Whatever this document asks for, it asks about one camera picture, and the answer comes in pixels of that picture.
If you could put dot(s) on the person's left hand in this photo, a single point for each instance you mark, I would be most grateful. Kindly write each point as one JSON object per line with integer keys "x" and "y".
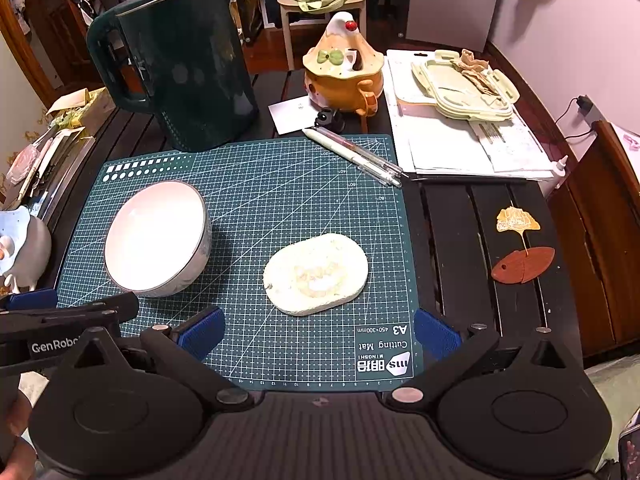
{"x": 10, "y": 422}

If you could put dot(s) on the white refrigerator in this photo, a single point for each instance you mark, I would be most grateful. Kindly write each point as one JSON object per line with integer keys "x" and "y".
{"x": 450, "y": 5}

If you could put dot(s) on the white pen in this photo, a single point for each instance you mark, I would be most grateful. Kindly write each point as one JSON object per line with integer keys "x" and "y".
{"x": 330, "y": 145}

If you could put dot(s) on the beige lace cloth piece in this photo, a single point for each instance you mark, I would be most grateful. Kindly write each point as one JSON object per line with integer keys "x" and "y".
{"x": 475, "y": 72}

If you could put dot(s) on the brown fish-shaped coaster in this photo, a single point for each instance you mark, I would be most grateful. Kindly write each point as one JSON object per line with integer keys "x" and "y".
{"x": 525, "y": 262}

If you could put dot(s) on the black wall charger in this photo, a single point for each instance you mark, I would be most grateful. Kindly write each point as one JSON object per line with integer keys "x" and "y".
{"x": 584, "y": 105}

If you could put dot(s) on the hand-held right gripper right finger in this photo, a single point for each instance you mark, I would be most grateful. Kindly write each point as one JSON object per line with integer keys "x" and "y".
{"x": 435, "y": 332}

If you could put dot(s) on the white glue bottle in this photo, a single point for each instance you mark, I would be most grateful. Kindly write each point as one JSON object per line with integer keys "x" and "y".
{"x": 560, "y": 167}

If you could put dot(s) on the crumpled pale cloth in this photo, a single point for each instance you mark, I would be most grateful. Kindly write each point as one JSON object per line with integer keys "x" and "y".
{"x": 617, "y": 385}

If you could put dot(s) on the yellow ginkgo leaf bookmark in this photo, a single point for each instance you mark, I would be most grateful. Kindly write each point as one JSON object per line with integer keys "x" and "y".
{"x": 515, "y": 220}

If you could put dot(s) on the dark green kettle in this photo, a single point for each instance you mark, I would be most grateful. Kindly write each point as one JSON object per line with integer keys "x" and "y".
{"x": 200, "y": 70}

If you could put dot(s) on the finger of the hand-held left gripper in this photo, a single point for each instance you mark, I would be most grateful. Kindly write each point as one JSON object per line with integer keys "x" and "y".
{"x": 75, "y": 315}
{"x": 32, "y": 300}

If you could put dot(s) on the small cardboard box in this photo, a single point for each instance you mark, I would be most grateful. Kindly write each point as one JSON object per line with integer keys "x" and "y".
{"x": 85, "y": 105}

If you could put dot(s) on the white card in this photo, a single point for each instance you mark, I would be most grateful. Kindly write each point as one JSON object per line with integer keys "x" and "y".
{"x": 290, "y": 112}

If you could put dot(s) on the black binder clip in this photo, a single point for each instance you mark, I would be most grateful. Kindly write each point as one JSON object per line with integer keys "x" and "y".
{"x": 327, "y": 119}

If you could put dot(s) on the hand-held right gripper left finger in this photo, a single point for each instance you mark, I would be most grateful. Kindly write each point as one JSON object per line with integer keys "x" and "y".
{"x": 202, "y": 332}

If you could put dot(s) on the pale blue ceramic figurine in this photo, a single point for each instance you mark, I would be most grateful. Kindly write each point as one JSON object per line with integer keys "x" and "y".
{"x": 30, "y": 245}

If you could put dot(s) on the pile of stationery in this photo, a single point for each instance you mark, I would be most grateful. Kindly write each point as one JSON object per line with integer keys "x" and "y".
{"x": 45, "y": 160}

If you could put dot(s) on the white bowl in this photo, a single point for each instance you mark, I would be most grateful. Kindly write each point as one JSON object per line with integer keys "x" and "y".
{"x": 155, "y": 235}

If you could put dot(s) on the orange ceramic animal pot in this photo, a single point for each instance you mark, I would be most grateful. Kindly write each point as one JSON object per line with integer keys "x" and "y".
{"x": 340, "y": 80}

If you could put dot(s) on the stack of white papers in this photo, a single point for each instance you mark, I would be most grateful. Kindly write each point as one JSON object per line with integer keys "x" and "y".
{"x": 450, "y": 145}

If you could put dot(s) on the brown wooden cabinet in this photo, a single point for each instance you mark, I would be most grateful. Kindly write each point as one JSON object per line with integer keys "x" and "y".
{"x": 600, "y": 220}

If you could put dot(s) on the wooden stool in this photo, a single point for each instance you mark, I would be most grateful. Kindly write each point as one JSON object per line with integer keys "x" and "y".
{"x": 287, "y": 25}

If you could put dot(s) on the green cutting mat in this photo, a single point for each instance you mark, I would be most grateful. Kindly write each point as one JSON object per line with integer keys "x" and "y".
{"x": 280, "y": 195}

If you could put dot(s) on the clear pen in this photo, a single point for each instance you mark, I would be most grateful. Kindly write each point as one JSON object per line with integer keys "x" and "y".
{"x": 370, "y": 158}

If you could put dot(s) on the pale oval sponge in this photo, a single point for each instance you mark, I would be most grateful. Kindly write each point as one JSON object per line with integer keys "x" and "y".
{"x": 315, "y": 275}

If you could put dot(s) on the pale green plastic frames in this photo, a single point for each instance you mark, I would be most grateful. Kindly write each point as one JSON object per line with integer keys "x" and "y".
{"x": 450, "y": 100}

